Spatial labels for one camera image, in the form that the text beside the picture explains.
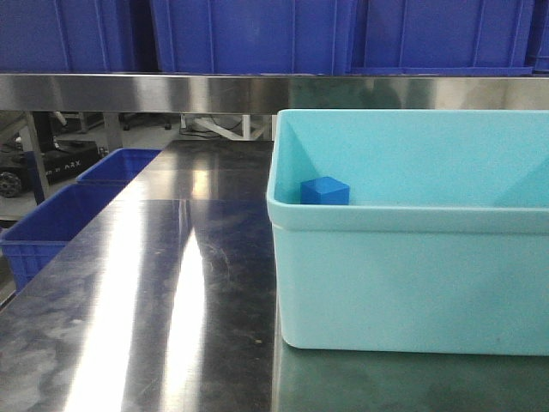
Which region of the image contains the black wheeled robot base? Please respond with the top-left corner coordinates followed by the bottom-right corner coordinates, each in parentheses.
top-left (1, 112), bottom-right (100, 198)

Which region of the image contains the blue cube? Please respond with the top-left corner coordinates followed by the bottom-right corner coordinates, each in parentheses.
top-left (300, 176), bottom-right (350, 205)

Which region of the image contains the blue crate far low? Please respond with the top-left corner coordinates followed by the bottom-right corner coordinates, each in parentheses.
top-left (76, 148), bottom-right (160, 186)

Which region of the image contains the blue crate low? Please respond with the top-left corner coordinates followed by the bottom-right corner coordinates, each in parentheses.
top-left (76, 148), bottom-right (160, 186)
top-left (1, 184), bottom-right (123, 292)

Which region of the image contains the light cyan plastic tub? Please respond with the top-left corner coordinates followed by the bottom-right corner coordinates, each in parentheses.
top-left (267, 109), bottom-right (548, 355)

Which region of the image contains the blue crate top middle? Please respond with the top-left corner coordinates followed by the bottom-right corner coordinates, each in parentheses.
top-left (151, 1), bottom-right (357, 76)

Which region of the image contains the blue crate top right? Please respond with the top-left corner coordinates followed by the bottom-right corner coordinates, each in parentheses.
top-left (347, 1), bottom-right (534, 76)

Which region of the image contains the blue crate near low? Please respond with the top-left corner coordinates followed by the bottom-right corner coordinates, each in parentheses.
top-left (1, 184), bottom-right (123, 292)

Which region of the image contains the blue crate top left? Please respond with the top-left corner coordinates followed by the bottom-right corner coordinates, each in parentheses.
top-left (1, 1), bottom-right (158, 73)

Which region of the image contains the stainless steel workbench frame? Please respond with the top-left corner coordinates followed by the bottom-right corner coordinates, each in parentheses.
top-left (1, 73), bottom-right (548, 114)

